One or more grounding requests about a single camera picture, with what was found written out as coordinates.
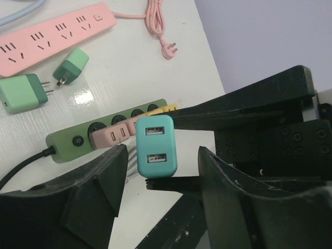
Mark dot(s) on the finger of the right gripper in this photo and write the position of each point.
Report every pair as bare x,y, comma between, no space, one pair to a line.
189,185

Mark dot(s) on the small green charger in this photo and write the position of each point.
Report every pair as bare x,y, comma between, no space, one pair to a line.
71,67

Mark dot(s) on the teal charger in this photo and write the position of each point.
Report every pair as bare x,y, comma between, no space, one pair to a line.
156,147

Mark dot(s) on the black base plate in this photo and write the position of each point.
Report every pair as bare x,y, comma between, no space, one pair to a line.
182,226

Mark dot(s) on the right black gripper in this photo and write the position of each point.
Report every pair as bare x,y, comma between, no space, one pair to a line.
274,127

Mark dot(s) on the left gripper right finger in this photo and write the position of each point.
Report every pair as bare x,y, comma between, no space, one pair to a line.
265,212

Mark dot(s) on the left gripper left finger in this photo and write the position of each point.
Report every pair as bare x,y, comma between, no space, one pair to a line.
74,210

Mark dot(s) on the pink charger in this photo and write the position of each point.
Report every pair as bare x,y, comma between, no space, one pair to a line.
109,136
131,125

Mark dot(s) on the pink power strip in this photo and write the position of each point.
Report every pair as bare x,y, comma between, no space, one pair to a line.
28,46

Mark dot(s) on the green power strip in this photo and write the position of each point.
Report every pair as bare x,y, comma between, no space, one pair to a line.
73,142

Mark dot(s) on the yellow charger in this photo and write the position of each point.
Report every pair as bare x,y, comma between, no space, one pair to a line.
170,108
154,112

